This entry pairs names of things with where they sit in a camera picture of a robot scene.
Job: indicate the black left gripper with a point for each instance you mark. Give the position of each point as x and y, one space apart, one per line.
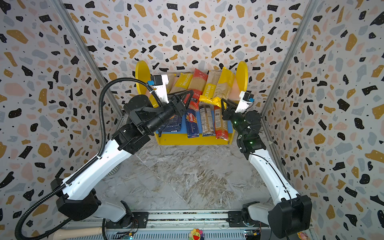
179 109

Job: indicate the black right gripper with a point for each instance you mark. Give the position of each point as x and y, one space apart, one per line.
227 111

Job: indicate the yellow spaghetti bag front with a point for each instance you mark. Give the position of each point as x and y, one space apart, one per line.
182 83

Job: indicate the red bottom spaghetti bag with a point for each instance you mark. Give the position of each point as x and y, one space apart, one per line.
197 84

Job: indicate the red spaghetti bag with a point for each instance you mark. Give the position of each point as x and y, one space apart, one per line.
197 84
221 126

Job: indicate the dark label spaghetti bag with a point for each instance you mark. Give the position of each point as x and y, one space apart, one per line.
206 120

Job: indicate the yellow Pastatime spaghetti bag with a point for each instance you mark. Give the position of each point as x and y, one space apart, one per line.
208 93

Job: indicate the yellow spaghetti bag crosswise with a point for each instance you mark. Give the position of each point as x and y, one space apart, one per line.
223 87

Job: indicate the blue Barilla pasta box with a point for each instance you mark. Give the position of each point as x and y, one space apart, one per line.
174 125

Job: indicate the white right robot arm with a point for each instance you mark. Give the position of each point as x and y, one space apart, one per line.
291 212

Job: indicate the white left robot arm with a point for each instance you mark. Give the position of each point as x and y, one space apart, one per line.
78 200

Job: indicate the yellow shelf unit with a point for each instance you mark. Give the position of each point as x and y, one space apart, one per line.
142 72

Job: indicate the smiling flower toy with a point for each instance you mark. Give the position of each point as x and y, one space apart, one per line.
196 234

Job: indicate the colourful toy at corner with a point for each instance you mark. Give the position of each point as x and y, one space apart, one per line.
303 236

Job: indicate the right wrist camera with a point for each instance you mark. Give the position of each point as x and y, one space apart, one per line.
246 100

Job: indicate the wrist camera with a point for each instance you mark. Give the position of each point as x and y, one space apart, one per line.
158 83
246 100

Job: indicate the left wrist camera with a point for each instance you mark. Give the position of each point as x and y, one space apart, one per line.
158 83

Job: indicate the aluminium corner post right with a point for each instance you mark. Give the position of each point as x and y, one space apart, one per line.
290 54

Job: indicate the aluminium corner post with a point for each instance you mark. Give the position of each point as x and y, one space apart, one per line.
71 27
290 54

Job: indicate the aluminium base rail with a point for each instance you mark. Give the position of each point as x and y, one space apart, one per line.
177 224

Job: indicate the aluminium corner post left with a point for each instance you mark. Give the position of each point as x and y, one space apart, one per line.
71 27

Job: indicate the wooden handle at rail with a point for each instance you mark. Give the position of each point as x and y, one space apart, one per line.
69 234

